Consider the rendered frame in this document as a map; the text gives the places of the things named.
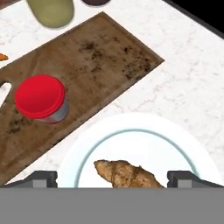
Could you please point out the brown croissant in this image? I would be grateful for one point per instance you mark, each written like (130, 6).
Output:
(125, 175)

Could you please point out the red-lidded jam jar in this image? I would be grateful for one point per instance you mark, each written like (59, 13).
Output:
(40, 97)

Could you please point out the brown wooden cutting board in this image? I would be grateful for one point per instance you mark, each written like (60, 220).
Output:
(84, 78)

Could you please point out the orange pastry piece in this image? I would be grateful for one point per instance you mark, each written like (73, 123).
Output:
(2, 57)

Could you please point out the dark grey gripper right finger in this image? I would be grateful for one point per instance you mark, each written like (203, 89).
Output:
(180, 178)

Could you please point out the dark purple round object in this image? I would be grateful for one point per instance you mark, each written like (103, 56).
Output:
(94, 1)

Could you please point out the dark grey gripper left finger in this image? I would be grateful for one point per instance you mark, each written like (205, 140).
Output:
(43, 178)

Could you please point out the olive green round object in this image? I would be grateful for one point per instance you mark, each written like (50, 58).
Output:
(51, 11)

